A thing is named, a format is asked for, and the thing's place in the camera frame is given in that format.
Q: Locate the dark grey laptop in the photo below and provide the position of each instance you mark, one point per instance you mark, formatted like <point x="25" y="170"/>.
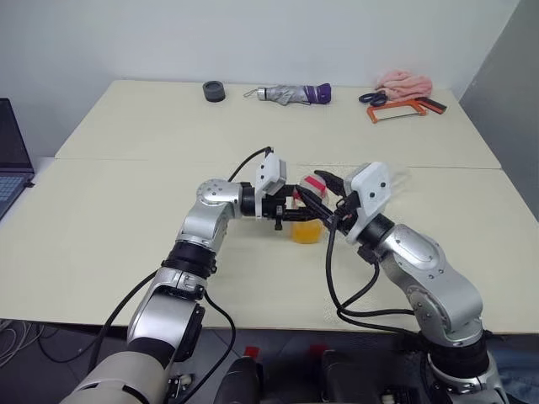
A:
<point x="12" y="143"/>

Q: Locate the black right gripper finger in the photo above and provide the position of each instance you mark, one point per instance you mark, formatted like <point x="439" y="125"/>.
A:
<point x="320" y="207"/>
<point x="332" y="182"/>

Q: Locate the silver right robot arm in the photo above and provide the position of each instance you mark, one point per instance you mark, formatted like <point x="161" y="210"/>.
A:
<point x="421" y="261"/>

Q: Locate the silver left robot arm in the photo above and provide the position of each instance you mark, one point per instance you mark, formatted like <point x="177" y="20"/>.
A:
<point x="202" y="223"/>

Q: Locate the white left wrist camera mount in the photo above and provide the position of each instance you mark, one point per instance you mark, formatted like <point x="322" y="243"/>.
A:
<point x="271" y="172"/>

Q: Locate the pink fluffy cloth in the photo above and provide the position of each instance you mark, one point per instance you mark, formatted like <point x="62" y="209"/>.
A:
<point x="406" y="84"/>

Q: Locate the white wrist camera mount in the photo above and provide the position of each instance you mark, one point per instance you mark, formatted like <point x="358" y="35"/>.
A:
<point x="271" y="172"/>
<point x="372" y="185"/>

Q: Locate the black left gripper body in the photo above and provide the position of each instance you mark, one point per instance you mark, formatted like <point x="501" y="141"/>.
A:
<point x="275" y="208"/>

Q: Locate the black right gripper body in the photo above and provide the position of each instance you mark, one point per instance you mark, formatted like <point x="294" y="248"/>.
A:
<point x="346" y="210"/>

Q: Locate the folded silver purple umbrella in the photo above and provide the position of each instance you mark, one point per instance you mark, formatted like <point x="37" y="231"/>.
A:
<point x="286" y="94"/>

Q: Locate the black rounded block, red tab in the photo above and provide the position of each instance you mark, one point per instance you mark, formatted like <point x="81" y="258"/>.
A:
<point x="345" y="379"/>
<point x="246" y="379"/>

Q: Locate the blue cloth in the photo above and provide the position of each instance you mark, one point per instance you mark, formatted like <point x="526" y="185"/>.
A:
<point x="518" y="357"/>

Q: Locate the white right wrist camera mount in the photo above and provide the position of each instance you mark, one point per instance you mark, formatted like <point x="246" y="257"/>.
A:
<point x="372" y="185"/>

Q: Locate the clear bottle with orange drink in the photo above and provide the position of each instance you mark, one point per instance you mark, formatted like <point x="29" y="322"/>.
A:
<point x="307" y="233"/>

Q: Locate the orange hacksaw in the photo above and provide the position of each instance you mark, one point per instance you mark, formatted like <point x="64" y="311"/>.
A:
<point x="370" y="114"/>

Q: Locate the small black white bracket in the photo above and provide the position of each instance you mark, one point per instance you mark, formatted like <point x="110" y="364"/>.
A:
<point x="181" y="384"/>

